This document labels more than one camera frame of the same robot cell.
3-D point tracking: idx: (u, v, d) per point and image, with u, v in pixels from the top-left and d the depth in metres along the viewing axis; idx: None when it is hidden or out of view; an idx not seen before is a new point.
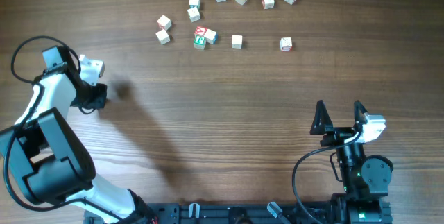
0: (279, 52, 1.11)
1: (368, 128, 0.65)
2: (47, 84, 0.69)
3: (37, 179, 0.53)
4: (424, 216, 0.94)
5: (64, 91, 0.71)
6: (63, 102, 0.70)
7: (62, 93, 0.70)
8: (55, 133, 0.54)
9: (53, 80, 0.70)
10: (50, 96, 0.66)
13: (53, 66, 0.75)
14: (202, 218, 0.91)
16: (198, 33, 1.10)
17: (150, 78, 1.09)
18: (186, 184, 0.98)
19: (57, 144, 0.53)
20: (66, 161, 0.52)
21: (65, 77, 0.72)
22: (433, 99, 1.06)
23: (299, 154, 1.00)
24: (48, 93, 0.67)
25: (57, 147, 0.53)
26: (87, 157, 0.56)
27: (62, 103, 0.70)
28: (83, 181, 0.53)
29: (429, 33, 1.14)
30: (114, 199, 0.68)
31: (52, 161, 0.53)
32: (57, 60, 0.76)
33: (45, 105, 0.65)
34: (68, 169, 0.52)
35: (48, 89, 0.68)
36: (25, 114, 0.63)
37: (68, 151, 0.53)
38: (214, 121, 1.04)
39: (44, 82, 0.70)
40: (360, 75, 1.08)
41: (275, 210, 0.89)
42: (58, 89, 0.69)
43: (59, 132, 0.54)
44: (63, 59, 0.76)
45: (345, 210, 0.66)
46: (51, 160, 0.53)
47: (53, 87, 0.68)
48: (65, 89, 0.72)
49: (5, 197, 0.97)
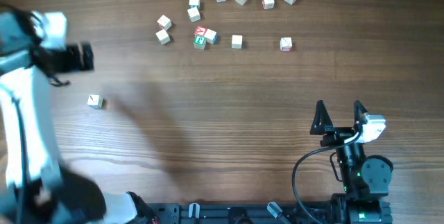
0: (279, 52, 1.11)
1: (368, 128, 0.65)
2: (19, 98, 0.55)
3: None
4: (424, 217, 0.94)
5: (44, 93, 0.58)
6: (43, 105, 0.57)
7: (41, 98, 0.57)
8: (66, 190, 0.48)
9: (18, 85, 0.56)
10: (33, 128, 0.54)
13: (10, 40, 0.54)
14: (202, 218, 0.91)
16: (198, 33, 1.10)
17: (150, 78, 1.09)
18: (186, 184, 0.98)
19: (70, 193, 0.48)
20: (82, 212, 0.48)
21: (37, 72, 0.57)
22: (433, 99, 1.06)
23: (299, 154, 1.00)
24: (30, 124, 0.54)
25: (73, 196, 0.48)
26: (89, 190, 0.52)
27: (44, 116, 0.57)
28: (94, 219, 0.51)
29: (429, 33, 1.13)
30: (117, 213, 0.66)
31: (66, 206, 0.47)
32: (13, 32, 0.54)
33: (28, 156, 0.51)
34: (82, 217, 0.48)
35: (23, 116, 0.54)
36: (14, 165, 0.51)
37: (80, 201, 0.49)
38: (214, 121, 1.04)
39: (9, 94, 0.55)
40: (360, 75, 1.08)
41: (275, 210, 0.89)
42: (35, 96, 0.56)
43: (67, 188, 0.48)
44: (21, 32, 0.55)
45: (345, 210, 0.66)
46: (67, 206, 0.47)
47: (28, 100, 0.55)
48: (40, 85, 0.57)
49: None
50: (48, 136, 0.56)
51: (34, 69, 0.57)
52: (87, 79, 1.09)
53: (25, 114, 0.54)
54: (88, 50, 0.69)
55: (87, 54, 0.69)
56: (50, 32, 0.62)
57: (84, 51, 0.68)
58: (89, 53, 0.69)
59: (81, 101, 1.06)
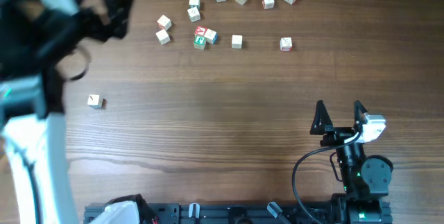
0: (278, 52, 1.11)
1: (368, 128, 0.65)
2: (34, 158, 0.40)
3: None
4: (424, 216, 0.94)
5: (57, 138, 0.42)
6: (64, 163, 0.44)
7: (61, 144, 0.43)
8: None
9: (35, 132, 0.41)
10: (47, 189, 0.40)
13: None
14: (202, 218, 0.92)
16: (198, 33, 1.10)
17: (150, 78, 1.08)
18: (186, 184, 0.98)
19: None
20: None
21: (54, 118, 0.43)
22: (433, 99, 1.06)
23: (299, 154, 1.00)
24: (41, 180, 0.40)
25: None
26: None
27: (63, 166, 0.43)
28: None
29: (429, 33, 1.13)
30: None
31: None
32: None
33: (47, 197, 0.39)
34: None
35: (36, 160, 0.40)
36: (23, 203, 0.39)
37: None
38: (214, 121, 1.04)
39: (23, 145, 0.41)
40: (360, 75, 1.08)
41: (275, 210, 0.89)
42: (56, 152, 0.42)
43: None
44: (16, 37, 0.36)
45: (345, 210, 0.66)
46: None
47: (48, 154, 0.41)
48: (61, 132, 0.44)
49: (4, 197, 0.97)
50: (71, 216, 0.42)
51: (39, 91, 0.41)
52: (87, 79, 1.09)
53: (42, 159, 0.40)
54: (111, 12, 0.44)
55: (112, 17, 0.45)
56: None
57: (109, 12, 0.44)
58: (116, 10, 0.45)
59: (81, 102, 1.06)
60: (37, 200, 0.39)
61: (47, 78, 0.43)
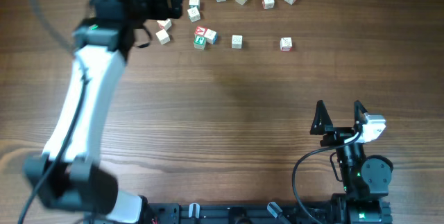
0: (278, 52, 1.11)
1: (368, 128, 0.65)
2: (91, 76, 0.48)
3: (39, 166, 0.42)
4: (424, 217, 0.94)
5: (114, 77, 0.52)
6: (109, 96, 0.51)
7: (111, 79, 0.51)
8: (87, 190, 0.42)
9: (100, 59, 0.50)
10: (92, 104, 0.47)
13: (102, 1, 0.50)
14: (202, 218, 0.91)
16: (198, 33, 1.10)
17: (150, 78, 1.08)
18: (186, 184, 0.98)
19: (88, 195, 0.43)
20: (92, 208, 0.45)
21: (118, 57, 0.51)
22: (433, 99, 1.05)
23: (299, 154, 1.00)
24: (91, 97, 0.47)
25: (87, 199, 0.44)
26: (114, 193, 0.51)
27: (108, 97, 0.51)
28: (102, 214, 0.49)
29: (429, 33, 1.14)
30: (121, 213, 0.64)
31: (86, 184, 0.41)
32: None
33: (90, 109, 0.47)
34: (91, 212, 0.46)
35: (93, 78, 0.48)
36: (69, 107, 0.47)
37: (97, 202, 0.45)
38: (214, 121, 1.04)
39: (88, 64, 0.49)
40: (360, 75, 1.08)
41: (275, 210, 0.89)
42: (106, 82, 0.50)
43: (91, 188, 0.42)
44: None
45: (345, 210, 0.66)
46: (84, 186, 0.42)
47: (100, 78, 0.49)
48: (117, 70, 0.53)
49: (4, 197, 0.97)
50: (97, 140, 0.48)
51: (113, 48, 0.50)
52: None
53: (97, 80, 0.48)
54: None
55: None
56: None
57: None
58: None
59: None
60: (80, 108, 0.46)
61: (127, 29, 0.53)
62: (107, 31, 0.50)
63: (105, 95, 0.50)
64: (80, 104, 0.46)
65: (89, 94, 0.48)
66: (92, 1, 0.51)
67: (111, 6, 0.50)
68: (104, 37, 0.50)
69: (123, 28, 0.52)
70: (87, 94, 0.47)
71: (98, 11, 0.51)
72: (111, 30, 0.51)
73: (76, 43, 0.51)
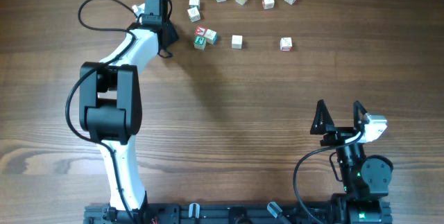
0: (279, 52, 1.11)
1: (370, 128, 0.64)
2: (140, 37, 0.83)
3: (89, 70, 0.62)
4: (424, 217, 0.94)
5: (146, 48, 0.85)
6: (143, 58, 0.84)
7: (146, 47, 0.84)
8: (127, 87, 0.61)
9: (144, 35, 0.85)
10: (139, 46, 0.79)
13: (149, 14, 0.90)
14: (202, 218, 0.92)
16: (198, 33, 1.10)
17: (150, 78, 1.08)
18: (186, 184, 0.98)
19: (125, 93, 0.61)
20: (123, 112, 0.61)
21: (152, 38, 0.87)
22: (433, 98, 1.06)
23: (299, 154, 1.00)
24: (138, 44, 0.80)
25: (124, 98, 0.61)
26: (136, 127, 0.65)
27: (142, 57, 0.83)
28: (127, 132, 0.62)
29: (429, 33, 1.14)
30: (134, 176, 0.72)
31: (130, 79, 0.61)
32: (153, 12, 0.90)
33: (135, 49, 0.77)
34: (121, 118, 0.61)
35: (140, 38, 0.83)
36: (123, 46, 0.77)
37: (129, 106, 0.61)
38: (214, 121, 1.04)
39: (137, 34, 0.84)
40: (360, 75, 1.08)
41: (275, 210, 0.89)
42: (145, 44, 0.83)
43: (130, 87, 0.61)
44: (159, 13, 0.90)
45: (345, 210, 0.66)
46: (126, 82, 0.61)
47: (143, 40, 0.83)
48: (150, 44, 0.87)
49: (5, 197, 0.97)
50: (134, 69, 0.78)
51: (153, 34, 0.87)
52: None
53: (141, 40, 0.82)
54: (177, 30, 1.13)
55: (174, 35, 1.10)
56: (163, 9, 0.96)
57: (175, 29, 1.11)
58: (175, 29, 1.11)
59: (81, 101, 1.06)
60: (130, 46, 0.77)
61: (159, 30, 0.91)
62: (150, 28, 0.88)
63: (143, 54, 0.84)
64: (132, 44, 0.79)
65: (137, 44, 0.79)
66: (141, 15, 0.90)
67: (153, 18, 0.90)
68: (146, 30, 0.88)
69: (158, 28, 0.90)
70: (136, 44, 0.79)
71: (144, 19, 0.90)
72: (151, 28, 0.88)
73: (129, 27, 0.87)
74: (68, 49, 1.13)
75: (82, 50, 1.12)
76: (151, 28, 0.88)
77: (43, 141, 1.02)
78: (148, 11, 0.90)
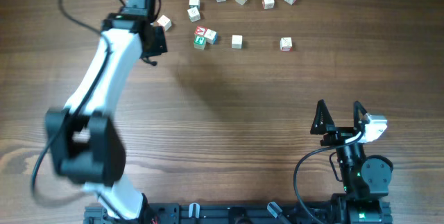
0: (278, 52, 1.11)
1: (370, 128, 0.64)
2: (115, 49, 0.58)
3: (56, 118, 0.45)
4: (425, 217, 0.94)
5: (131, 53, 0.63)
6: (123, 75, 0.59)
7: (125, 61, 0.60)
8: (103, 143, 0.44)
9: (123, 37, 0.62)
10: (115, 65, 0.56)
13: (132, 7, 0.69)
14: (202, 218, 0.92)
16: (198, 33, 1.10)
17: (150, 78, 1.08)
18: (186, 184, 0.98)
19: (100, 150, 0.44)
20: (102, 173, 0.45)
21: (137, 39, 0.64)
22: (433, 98, 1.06)
23: (299, 154, 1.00)
24: (114, 62, 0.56)
25: (100, 154, 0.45)
26: (121, 168, 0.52)
27: (129, 66, 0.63)
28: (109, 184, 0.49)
29: (429, 33, 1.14)
30: (126, 200, 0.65)
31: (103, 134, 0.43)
32: (138, 3, 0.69)
33: (111, 75, 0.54)
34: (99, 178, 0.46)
35: (115, 50, 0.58)
36: (93, 69, 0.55)
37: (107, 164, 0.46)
38: (214, 121, 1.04)
39: (109, 40, 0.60)
40: (360, 75, 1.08)
41: (275, 210, 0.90)
42: (122, 59, 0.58)
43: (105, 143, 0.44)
44: (144, 5, 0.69)
45: (345, 210, 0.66)
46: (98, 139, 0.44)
47: (121, 50, 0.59)
48: (129, 51, 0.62)
49: (5, 197, 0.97)
50: (112, 102, 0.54)
51: (136, 35, 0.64)
52: None
53: (118, 53, 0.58)
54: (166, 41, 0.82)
55: (161, 45, 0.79)
56: None
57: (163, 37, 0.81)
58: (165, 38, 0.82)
59: None
60: (102, 74, 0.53)
61: (143, 26, 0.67)
62: (131, 21, 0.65)
63: (126, 66, 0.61)
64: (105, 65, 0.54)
65: (112, 62, 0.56)
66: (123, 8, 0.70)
67: (138, 11, 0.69)
68: (126, 26, 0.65)
69: (141, 21, 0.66)
70: (111, 62, 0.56)
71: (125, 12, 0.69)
72: (133, 20, 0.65)
73: (103, 27, 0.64)
74: (68, 49, 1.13)
75: (82, 50, 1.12)
76: (132, 23, 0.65)
77: (43, 141, 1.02)
78: (132, 3, 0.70)
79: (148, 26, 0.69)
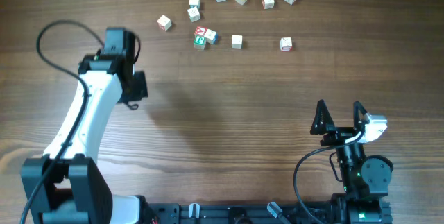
0: (279, 51, 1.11)
1: (370, 128, 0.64)
2: (92, 93, 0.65)
3: (34, 172, 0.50)
4: (424, 217, 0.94)
5: (110, 96, 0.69)
6: (102, 118, 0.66)
7: (104, 105, 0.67)
8: (84, 186, 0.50)
9: (100, 80, 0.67)
10: (92, 111, 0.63)
13: (111, 49, 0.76)
14: (202, 218, 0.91)
16: (198, 33, 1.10)
17: (150, 78, 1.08)
18: (186, 184, 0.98)
19: (83, 193, 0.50)
20: (86, 213, 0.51)
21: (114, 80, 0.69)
22: (432, 98, 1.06)
23: (299, 154, 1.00)
24: (91, 107, 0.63)
25: (82, 200, 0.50)
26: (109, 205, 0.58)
27: (107, 107, 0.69)
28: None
29: (429, 33, 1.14)
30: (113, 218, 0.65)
31: (84, 177, 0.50)
32: (116, 45, 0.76)
33: (88, 122, 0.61)
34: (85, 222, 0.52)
35: (93, 96, 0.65)
36: (71, 115, 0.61)
37: (91, 207, 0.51)
38: (214, 121, 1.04)
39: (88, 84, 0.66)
40: (360, 75, 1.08)
41: (275, 210, 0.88)
42: (101, 103, 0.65)
43: (88, 185, 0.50)
44: (123, 46, 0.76)
45: (345, 210, 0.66)
46: (81, 182, 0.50)
47: (98, 95, 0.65)
48: (109, 94, 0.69)
49: (4, 197, 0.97)
50: (92, 144, 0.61)
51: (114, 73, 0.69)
52: None
53: (95, 97, 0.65)
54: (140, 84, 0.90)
55: (143, 91, 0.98)
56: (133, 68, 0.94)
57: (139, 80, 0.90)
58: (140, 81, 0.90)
59: None
60: (80, 121, 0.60)
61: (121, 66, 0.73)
62: (110, 62, 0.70)
63: (105, 109, 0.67)
64: (82, 111, 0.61)
65: (89, 108, 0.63)
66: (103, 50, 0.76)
67: (116, 51, 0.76)
68: (105, 64, 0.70)
69: (119, 59, 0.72)
70: (89, 109, 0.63)
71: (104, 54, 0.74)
72: (112, 59, 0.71)
73: (81, 69, 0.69)
74: (68, 49, 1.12)
75: (82, 50, 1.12)
76: (110, 62, 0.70)
77: (43, 141, 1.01)
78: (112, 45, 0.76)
79: (126, 64, 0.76)
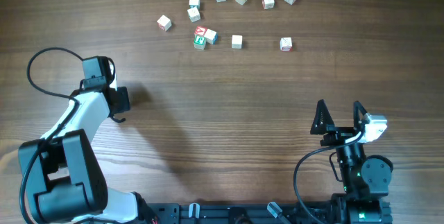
0: (279, 51, 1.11)
1: (370, 128, 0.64)
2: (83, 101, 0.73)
3: (30, 150, 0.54)
4: (424, 217, 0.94)
5: (98, 108, 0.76)
6: (91, 123, 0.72)
7: (94, 112, 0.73)
8: (78, 154, 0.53)
9: (89, 96, 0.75)
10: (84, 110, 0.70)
13: (91, 78, 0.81)
14: (202, 218, 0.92)
16: (198, 33, 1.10)
17: (150, 78, 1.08)
18: (186, 185, 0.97)
19: (77, 163, 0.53)
20: (80, 187, 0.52)
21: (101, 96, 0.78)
22: (432, 98, 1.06)
23: (299, 154, 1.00)
24: (82, 109, 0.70)
25: (76, 170, 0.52)
26: (106, 192, 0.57)
27: (96, 119, 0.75)
28: (91, 211, 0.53)
29: (429, 33, 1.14)
30: (116, 210, 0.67)
31: (77, 146, 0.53)
32: (96, 73, 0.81)
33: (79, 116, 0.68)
34: (80, 196, 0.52)
35: (83, 102, 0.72)
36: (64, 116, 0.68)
37: (85, 177, 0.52)
38: (214, 121, 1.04)
39: (79, 99, 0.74)
40: (360, 75, 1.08)
41: (275, 210, 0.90)
42: (91, 108, 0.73)
43: (81, 153, 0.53)
44: (101, 74, 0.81)
45: (345, 210, 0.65)
46: (74, 150, 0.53)
47: (88, 102, 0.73)
48: (98, 107, 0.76)
49: (4, 197, 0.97)
50: None
51: (100, 93, 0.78)
52: None
53: (86, 104, 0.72)
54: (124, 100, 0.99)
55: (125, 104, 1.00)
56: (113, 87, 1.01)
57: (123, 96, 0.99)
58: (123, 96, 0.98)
59: None
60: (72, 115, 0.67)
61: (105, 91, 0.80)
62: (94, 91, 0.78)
63: (94, 119, 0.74)
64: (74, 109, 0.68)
65: (80, 109, 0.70)
66: (84, 82, 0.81)
67: (97, 80, 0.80)
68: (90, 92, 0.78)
69: (103, 87, 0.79)
70: (79, 109, 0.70)
71: (87, 85, 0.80)
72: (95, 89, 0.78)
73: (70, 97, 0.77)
74: (68, 49, 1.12)
75: (82, 50, 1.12)
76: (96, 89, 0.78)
77: None
78: (90, 75, 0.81)
79: (109, 90, 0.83)
